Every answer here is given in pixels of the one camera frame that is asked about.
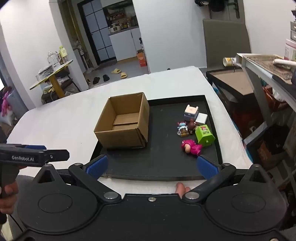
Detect green toy box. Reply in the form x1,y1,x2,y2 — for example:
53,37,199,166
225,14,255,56
195,124,216,147

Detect person's right hand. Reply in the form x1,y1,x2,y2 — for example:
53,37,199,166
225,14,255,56
175,182,191,199

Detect pink bear figurine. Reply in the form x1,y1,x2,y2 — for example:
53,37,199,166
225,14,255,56
181,139,203,156

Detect person's left hand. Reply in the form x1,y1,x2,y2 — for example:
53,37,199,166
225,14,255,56
0,181,20,215

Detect yellow table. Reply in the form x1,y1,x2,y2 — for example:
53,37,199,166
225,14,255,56
30,60,74,99

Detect glass jar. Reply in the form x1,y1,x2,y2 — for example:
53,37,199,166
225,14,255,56
47,51,59,64

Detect white cabinet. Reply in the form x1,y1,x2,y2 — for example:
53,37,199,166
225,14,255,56
109,28,142,61

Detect small white square box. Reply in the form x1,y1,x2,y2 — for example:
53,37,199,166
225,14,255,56
195,112,208,125

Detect orange basket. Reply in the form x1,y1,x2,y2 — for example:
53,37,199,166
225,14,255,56
264,86,289,112

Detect brown bear figurine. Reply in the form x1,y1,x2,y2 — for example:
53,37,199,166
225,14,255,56
187,120,199,135

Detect grey metal desk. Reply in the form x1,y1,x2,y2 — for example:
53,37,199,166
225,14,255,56
236,53,296,144

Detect white and purple toy figure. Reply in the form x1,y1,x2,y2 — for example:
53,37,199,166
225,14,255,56
184,104,200,122

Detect orange carton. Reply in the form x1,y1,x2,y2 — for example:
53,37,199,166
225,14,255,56
136,50,148,67

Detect blue figurine with red hat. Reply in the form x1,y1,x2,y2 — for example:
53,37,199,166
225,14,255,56
177,121,189,137

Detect black tray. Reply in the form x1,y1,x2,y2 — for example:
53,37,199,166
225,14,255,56
89,94,223,181

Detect pile of papers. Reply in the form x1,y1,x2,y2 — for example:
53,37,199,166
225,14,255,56
37,65,55,76

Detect white carton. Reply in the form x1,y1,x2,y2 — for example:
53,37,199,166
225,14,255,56
284,39,296,61

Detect brown textured board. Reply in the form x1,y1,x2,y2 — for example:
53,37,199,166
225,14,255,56
248,55,294,80

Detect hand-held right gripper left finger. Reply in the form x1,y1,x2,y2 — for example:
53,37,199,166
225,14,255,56
35,155,122,203

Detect black framed glass door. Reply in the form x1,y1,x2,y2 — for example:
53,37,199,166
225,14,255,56
77,0,116,66

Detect white tube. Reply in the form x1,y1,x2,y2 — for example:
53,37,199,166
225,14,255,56
273,59,296,67

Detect brown cardboard box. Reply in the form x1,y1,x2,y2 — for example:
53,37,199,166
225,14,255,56
94,92,150,149

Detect yellow-green bottle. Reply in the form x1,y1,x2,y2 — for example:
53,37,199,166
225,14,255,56
59,46,68,63

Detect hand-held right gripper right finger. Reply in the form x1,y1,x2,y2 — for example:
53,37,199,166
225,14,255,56
182,155,270,204

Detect dark hanging clothes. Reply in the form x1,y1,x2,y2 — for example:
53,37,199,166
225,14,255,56
194,0,226,12

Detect pink plush toy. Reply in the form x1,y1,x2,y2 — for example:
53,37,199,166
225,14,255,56
1,87,13,117

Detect grey chair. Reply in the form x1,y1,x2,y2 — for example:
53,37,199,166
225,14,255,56
203,19,252,70

